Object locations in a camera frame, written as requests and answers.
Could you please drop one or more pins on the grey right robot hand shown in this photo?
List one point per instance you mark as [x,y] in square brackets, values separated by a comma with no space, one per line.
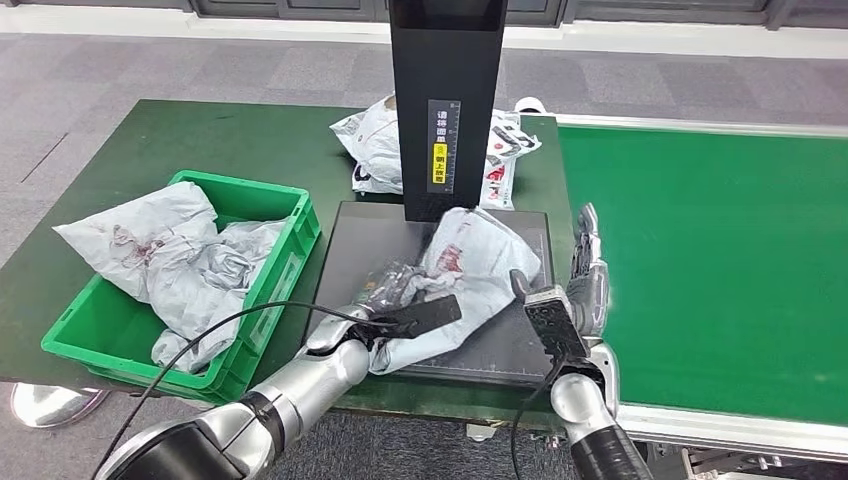
[590,291]

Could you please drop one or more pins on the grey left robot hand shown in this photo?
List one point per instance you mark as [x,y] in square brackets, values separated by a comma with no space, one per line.
[394,285]

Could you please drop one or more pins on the white parcel bag red print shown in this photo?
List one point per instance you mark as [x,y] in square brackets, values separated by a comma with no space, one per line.
[477,265]

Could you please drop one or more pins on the grey parcel bag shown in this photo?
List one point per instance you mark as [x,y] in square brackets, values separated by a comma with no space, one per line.
[199,291]

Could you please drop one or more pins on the pale parcel bag red print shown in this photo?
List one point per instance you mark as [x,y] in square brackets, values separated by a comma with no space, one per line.
[132,218]

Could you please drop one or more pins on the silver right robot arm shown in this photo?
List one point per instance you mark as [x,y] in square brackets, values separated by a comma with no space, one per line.
[583,411]

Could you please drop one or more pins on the black scanner machine with column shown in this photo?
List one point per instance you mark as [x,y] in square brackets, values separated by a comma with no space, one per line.
[371,245]

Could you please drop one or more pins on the green conveyor belt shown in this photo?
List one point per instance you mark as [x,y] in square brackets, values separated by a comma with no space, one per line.
[682,232]

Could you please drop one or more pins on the green plastic crate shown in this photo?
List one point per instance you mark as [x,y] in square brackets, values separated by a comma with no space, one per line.
[265,311]

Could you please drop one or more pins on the white mailer bag black lettering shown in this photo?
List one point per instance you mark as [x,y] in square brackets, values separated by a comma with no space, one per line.
[378,147]

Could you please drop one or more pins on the white mailer bag red print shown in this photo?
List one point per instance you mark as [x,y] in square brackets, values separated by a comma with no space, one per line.
[507,173]

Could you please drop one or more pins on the black and yellow column sticker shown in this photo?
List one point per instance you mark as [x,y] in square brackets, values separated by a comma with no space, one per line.
[444,132]

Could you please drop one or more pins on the white round object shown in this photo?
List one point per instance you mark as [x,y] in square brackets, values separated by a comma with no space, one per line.
[530,104]

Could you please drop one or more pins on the round silver table foot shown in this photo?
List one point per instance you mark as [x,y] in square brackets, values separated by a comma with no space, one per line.
[53,405]

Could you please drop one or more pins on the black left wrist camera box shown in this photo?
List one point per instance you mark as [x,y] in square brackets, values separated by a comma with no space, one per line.
[430,314]

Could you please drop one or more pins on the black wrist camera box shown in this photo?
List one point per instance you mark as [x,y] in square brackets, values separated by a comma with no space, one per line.
[555,324]
[430,314]

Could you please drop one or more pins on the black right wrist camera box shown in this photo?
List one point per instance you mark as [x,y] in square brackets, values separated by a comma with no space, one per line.
[555,324]

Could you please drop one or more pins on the small white table bracket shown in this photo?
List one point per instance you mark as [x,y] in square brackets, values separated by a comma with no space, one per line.
[478,432]

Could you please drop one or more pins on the aluminium conveyor frame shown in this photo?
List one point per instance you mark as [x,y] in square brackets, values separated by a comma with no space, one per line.
[696,434]

